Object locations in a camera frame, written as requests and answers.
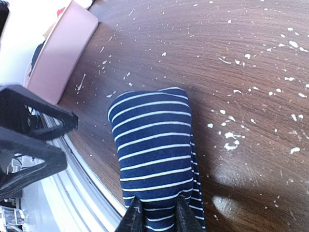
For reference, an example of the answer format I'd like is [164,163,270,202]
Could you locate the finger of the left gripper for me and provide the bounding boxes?
[0,127,67,200]
[0,84,78,140]

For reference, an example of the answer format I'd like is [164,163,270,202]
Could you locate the pink plastic organizer box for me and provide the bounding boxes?
[24,0,98,104]

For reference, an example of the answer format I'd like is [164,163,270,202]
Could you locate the red white-trimmed underwear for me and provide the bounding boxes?
[56,7,66,17]

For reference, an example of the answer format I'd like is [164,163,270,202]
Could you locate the striped navy underwear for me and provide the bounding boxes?
[108,87,206,232]

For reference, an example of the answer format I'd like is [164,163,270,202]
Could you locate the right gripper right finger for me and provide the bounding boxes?
[176,197,205,232]

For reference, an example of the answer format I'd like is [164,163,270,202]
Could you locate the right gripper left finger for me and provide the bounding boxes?
[115,196,144,232]

